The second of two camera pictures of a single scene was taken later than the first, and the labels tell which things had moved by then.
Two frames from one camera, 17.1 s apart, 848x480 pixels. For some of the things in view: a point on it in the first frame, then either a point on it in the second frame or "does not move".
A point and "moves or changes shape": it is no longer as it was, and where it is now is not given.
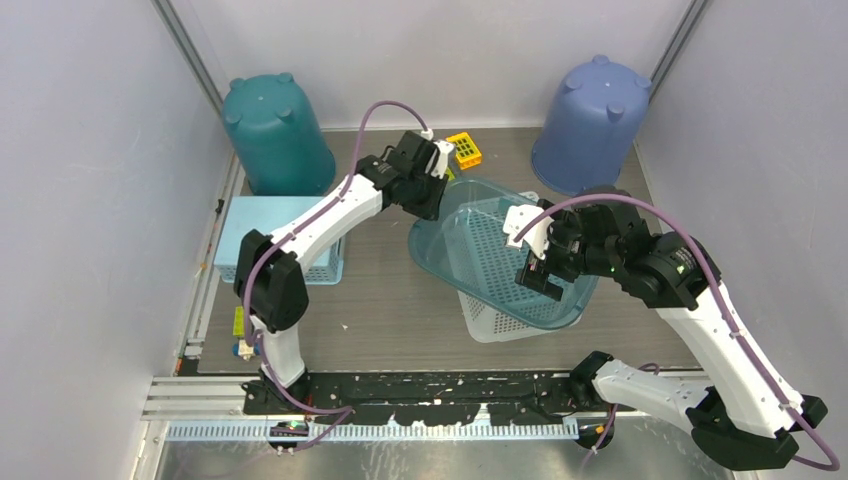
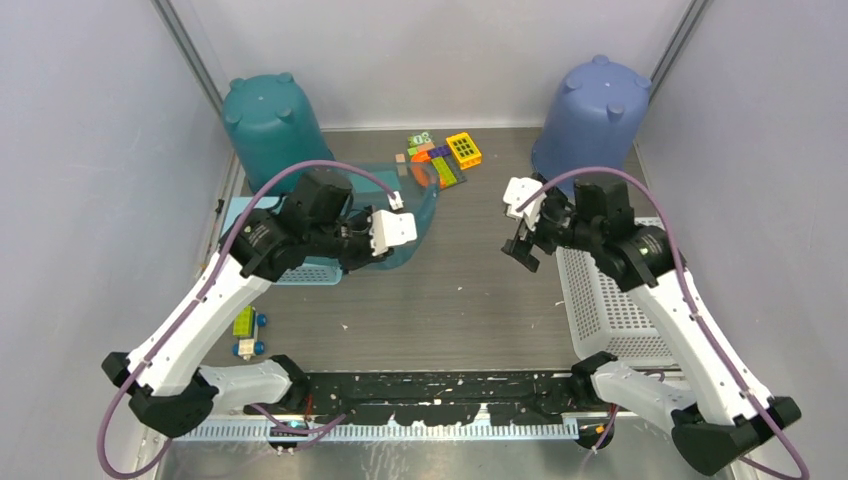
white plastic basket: x=497 y=309 to x=603 y=317
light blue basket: x=266 y=214 does not move
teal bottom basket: x=465 y=252 moves or changes shape
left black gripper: x=428 y=211 to x=366 y=256
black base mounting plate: x=429 y=398 does not move
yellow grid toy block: x=467 y=154 does not move
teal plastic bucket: x=279 y=136 does not move
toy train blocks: x=242 y=348 does not move
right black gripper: x=554 y=229 to x=522 y=242
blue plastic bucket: x=589 y=126 does not move
